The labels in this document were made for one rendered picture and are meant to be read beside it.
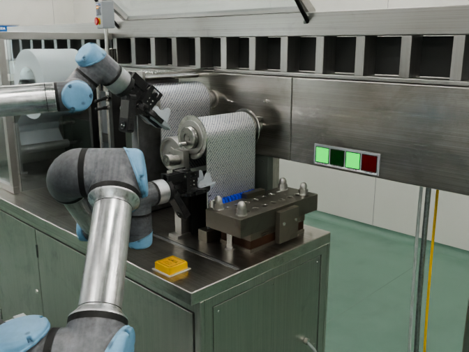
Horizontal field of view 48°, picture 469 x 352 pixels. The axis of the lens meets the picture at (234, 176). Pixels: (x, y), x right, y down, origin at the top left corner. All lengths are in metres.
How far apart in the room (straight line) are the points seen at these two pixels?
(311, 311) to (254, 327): 0.31
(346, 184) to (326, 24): 2.96
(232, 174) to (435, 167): 0.67
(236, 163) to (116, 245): 0.81
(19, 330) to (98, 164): 0.38
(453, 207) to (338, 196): 1.01
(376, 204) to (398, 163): 2.85
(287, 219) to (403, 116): 0.49
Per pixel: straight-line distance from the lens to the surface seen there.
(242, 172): 1.86
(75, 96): 1.36
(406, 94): 1.63
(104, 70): 1.51
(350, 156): 1.74
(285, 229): 1.75
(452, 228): 4.26
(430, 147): 1.62
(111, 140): 1.94
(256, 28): 1.97
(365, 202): 4.56
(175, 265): 1.56
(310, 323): 1.98
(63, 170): 1.23
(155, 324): 1.70
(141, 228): 1.57
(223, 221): 1.66
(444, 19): 1.59
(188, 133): 1.73
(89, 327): 1.03
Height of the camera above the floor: 1.56
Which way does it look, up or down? 14 degrees down
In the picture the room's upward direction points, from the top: straight up
